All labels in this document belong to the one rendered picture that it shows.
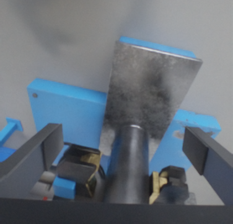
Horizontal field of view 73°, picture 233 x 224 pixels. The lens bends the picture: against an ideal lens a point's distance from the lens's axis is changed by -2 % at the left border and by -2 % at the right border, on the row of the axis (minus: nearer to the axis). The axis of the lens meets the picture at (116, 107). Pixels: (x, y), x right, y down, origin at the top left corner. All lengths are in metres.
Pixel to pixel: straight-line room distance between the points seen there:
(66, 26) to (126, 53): 0.37
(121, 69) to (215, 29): 0.49
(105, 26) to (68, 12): 0.19
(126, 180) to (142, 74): 0.50
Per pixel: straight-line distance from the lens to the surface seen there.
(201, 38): 0.95
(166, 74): 0.82
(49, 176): 0.95
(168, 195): 0.85
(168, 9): 0.89
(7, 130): 1.60
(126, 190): 0.75
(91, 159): 0.74
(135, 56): 0.77
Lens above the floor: 0.87
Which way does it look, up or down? 51 degrees down
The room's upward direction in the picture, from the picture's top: 167 degrees counter-clockwise
